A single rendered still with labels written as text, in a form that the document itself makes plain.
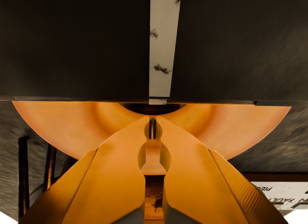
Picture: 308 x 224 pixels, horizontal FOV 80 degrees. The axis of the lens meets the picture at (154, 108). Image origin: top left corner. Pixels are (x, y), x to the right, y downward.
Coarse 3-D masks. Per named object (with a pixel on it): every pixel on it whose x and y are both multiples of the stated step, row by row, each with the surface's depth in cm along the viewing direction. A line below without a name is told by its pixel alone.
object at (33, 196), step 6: (66, 162) 36; (72, 162) 33; (66, 168) 34; (60, 174) 37; (54, 180) 26; (42, 186) 27; (36, 192) 27; (30, 198) 29; (36, 198) 29; (30, 204) 31
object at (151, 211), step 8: (144, 176) 23; (152, 176) 23; (160, 176) 23; (152, 184) 22; (160, 184) 23; (152, 192) 22; (160, 192) 22; (152, 200) 21; (160, 200) 21; (152, 208) 20; (160, 208) 21; (144, 216) 20; (152, 216) 20; (160, 216) 20
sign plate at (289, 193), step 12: (252, 180) 41; (264, 180) 41; (276, 180) 41; (288, 180) 41; (300, 180) 41; (264, 192) 45; (276, 192) 45; (288, 192) 45; (300, 192) 45; (288, 204) 51
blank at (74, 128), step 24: (48, 120) 11; (72, 120) 11; (96, 120) 11; (120, 120) 13; (168, 120) 14; (192, 120) 13; (216, 120) 11; (240, 120) 11; (264, 120) 11; (72, 144) 12; (96, 144) 12; (216, 144) 12; (240, 144) 12; (144, 168) 15
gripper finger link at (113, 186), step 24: (144, 120) 12; (120, 144) 10; (144, 144) 10; (96, 168) 8; (120, 168) 8; (96, 192) 7; (120, 192) 7; (144, 192) 7; (72, 216) 6; (96, 216) 6; (120, 216) 6
